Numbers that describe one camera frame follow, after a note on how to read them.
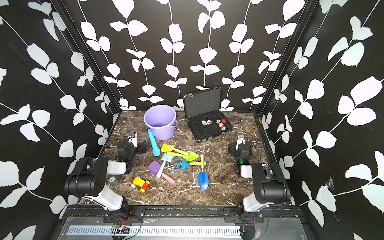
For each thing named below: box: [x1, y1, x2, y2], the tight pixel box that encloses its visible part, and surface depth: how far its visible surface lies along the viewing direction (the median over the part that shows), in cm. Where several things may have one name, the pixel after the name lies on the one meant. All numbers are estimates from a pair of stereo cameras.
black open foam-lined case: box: [182, 86, 233, 142], surface depth 112 cm
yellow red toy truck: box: [130, 176, 151, 193], surface depth 82 cm
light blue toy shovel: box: [156, 152, 174, 179], surface depth 94 cm
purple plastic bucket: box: [143, 105, 179, 141], surface depth 100 cm
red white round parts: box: [201, 118, 228, 131], surface depth 114 cm
